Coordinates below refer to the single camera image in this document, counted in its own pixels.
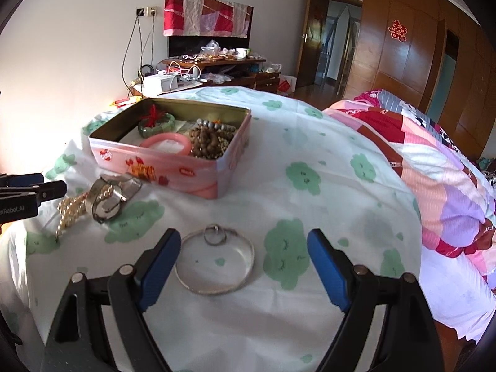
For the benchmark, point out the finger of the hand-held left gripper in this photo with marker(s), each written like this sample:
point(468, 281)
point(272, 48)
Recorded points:
point(46, 192)
point(23, 180)

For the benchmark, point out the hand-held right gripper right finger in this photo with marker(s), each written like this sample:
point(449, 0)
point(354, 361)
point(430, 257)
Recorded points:
point(329, 271)

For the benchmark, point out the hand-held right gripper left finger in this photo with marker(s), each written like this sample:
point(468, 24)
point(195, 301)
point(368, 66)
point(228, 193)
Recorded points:
point(159, 271)

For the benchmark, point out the thin silver bangle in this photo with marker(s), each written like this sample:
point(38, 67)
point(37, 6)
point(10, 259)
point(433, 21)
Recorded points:
point(250, 263)

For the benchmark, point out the pink tin box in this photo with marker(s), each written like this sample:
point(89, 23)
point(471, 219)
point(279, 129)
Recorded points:
point(174, 178)

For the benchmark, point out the pink bangle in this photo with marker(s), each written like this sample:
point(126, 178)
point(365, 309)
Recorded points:
point(186, 145)

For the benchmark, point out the green jade bangle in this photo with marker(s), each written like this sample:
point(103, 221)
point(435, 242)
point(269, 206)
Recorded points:
point(166, 122)

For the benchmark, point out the white tablecloth with green clouds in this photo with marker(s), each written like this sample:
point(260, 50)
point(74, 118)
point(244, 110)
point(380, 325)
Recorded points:
point(290, 209)

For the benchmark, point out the white bed sheet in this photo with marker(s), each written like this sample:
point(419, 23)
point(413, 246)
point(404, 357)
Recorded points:
point(457, 310)

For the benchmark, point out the patchwork quilt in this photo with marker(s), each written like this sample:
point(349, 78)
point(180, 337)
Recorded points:
point(445, 186)

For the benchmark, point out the white cardboard box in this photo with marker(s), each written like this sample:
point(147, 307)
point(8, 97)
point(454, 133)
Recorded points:
point(159, 83)

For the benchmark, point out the red and white shopping bag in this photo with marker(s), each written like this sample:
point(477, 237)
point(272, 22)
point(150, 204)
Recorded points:
point(286, 85)

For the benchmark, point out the green cloth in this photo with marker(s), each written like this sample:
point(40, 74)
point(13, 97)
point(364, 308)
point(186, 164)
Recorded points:
point(487, 164)

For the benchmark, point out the black television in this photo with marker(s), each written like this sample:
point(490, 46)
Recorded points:
point(186, 48)

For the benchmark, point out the wooden television cabinet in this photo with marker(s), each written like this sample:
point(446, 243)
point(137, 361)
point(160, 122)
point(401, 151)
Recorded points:
point(259, 79)

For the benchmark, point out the wooden wardrobe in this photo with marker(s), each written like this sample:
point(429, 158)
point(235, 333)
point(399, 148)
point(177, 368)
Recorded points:
point(391, 69)

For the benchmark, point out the wooden door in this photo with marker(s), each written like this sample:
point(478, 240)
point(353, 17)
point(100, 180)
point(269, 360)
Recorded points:
point(310, 58)

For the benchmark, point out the clear plastic bag on cabinet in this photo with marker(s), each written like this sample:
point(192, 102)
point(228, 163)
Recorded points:
point(211, 46)

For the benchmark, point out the white mug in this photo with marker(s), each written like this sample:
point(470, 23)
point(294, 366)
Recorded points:
point(241, 52)

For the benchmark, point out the red patchwork television cover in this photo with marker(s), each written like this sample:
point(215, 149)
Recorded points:
point(205, 15)

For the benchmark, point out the red paper decoration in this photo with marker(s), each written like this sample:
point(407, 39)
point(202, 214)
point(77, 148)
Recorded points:
point(398, 31)

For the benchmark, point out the wall socket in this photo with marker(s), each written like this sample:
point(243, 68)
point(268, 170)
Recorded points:
point(146, 11)

